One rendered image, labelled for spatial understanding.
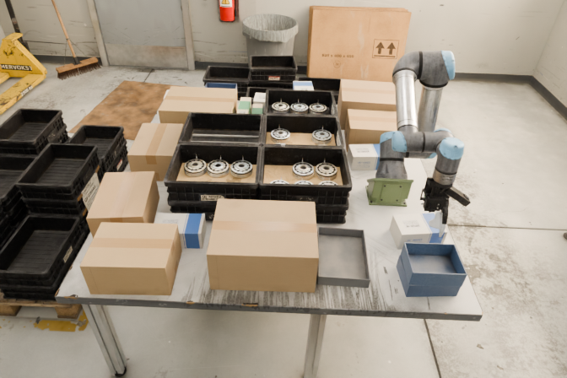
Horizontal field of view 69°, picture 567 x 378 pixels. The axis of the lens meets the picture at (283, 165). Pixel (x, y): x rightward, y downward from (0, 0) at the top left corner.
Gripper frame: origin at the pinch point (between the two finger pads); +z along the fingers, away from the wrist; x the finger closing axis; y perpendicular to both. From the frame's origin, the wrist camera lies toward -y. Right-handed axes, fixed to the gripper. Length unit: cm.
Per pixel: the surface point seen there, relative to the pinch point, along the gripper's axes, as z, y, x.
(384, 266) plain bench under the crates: 24.2, 15.4, -1.4
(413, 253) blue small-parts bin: 16.1, 5.0, -1.2
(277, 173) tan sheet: 7, 63, -41
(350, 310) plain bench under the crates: 26.5, 30.9, 20.1
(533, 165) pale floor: 77, -149, -187
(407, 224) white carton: 13.7, 4.9, -16.8
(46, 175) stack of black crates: 38, 200, -74
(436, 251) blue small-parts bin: 14.2, -3.7, -1.3
